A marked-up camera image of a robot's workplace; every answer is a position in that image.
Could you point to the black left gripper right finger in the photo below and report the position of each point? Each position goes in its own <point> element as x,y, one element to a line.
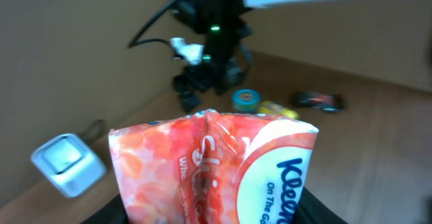
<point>311,210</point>

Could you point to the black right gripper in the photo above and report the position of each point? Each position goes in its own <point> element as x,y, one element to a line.
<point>204,76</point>

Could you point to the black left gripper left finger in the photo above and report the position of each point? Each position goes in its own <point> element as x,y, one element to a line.
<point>112,213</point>

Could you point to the teal tin can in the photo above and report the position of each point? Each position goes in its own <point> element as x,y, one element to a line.
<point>246,101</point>

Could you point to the yellow cylindrical container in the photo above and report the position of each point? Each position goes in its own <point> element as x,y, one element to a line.
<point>269,107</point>

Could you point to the red snack box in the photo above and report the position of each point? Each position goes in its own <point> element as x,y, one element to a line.
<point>212,167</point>

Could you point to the red silver foil packet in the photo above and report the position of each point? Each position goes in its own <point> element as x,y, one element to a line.
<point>325,102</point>

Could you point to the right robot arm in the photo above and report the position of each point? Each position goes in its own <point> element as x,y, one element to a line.
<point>220,22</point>

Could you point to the white barcode scanner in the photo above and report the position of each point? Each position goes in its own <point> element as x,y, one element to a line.
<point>69,164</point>

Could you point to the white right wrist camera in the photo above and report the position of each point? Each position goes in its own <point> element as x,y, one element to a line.
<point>192,53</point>

